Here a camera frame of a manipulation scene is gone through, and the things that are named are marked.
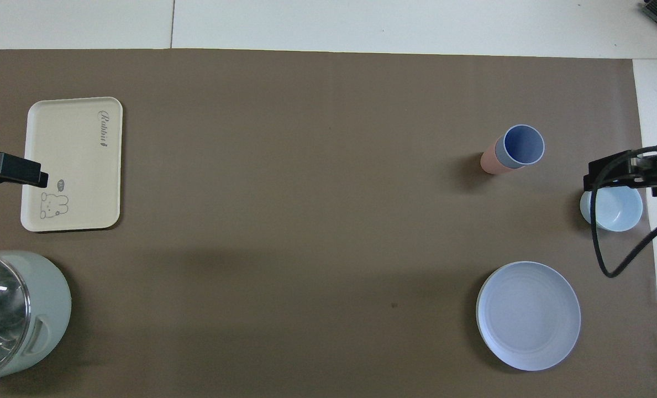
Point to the blue ribbed plastic cup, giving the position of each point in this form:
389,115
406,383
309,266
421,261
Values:
523,145

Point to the pink plastic cup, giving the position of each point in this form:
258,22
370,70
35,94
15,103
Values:
489,163

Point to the cream rabbit print tray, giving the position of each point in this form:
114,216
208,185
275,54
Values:
74,166

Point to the light blue small bowl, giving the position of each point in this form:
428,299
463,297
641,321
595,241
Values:
618,213

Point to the mint green electric pot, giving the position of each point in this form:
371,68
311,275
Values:
49,304

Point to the pale blue round plate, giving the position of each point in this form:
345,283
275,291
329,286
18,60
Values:
528,315

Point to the brown paper table mat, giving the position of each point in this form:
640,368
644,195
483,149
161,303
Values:
306,221

